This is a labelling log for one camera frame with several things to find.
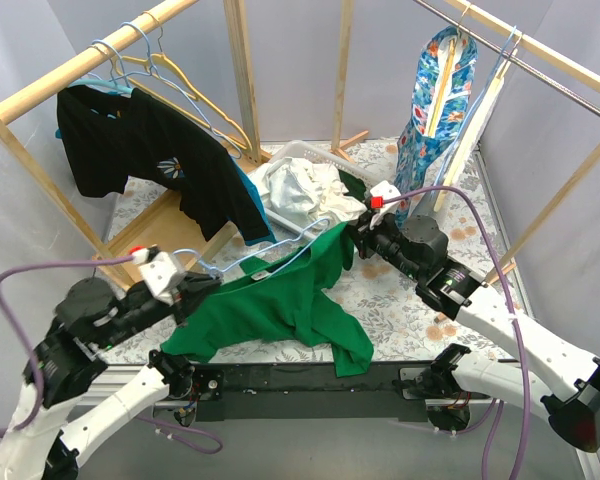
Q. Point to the wooden clothes rack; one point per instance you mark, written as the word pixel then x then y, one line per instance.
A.
pixel 161 222
pixel 534 142

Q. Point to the wooden clothes rack right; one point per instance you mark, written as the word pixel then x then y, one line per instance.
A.
pixel 534 142

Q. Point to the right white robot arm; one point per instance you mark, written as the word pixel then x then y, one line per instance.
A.
pixel 557 381

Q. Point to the blue wire hanger right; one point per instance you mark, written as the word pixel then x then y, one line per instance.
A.
pixel 505 50

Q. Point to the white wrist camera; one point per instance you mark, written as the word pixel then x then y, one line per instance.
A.
pixel 161 272
pixel 384 200

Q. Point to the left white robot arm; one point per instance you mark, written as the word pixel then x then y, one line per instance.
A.
pixel 40 442

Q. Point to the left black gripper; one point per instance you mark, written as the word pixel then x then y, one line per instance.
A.
pixel 191 291

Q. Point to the green and white raglan shirt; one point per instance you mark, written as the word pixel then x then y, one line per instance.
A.
pixel 356 188

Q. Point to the white plastic laundry basket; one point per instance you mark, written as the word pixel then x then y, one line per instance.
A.
pixel 301 149

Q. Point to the bright green t shirt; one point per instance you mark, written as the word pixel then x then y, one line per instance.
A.
pixel 281 301

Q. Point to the cream wooden hanger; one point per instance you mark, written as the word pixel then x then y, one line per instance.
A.
pixel 470 135

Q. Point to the black t shirt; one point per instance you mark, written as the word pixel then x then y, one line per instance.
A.
pixel 170 165

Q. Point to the floral patterned table mat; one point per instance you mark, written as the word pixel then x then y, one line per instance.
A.
pixel 398 324

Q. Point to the teal t shirt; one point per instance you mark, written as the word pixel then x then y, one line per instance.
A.
pixel 255 210

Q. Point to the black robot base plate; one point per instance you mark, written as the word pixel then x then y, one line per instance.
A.
pixel 303 390

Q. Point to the metal hanging rod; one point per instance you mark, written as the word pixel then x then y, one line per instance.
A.
pixel 548 55

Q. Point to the wooden clothes rack left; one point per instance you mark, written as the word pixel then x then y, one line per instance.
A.
pixel 161 222

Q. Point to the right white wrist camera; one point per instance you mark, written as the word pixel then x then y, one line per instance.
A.
pixel 384 200

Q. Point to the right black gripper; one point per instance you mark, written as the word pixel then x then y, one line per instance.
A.
pixel 366 240

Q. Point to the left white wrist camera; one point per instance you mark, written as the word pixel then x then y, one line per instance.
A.
pixel 161 272

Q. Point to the teal plastic hanger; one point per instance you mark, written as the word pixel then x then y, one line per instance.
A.
pixel 109 87

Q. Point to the blue floral garment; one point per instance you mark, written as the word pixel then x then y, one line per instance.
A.
pixel 416 150

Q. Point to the white t shirt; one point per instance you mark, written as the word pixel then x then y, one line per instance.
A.
pixel 303 192

